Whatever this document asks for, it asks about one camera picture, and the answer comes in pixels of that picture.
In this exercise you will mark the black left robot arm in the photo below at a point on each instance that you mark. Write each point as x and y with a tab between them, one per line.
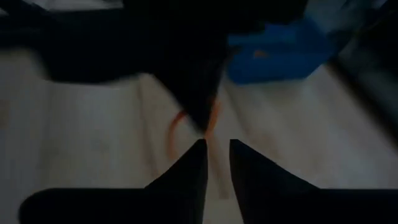
186	9

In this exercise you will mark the orange rubber band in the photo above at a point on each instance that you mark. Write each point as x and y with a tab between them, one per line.
171	133

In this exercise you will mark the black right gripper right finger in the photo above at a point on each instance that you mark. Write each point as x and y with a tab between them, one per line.
252	177

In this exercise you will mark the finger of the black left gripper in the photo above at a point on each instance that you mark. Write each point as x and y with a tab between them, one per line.
196	102

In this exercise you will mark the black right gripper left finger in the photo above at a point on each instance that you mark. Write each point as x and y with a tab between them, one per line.
186	174

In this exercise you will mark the blue plastic basket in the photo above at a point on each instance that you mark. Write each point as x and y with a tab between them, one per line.
280	59

